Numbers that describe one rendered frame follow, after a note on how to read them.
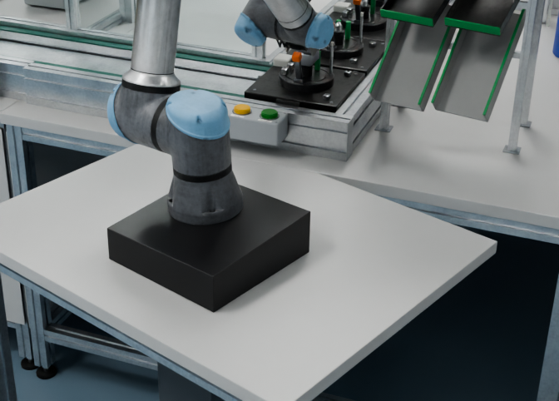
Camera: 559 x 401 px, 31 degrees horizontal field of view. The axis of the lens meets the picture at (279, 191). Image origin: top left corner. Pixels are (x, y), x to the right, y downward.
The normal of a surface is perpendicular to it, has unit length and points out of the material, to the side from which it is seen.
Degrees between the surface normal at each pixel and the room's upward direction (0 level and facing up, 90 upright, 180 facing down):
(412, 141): 0
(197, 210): 75
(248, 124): 90
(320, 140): 90
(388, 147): 0
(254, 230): 3
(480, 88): 45
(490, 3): 25
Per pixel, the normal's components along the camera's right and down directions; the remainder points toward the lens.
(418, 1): -0.20, -0.63
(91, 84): -0.36, 0.43
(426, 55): -0.35, -0.35
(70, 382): 0.02, -0.88
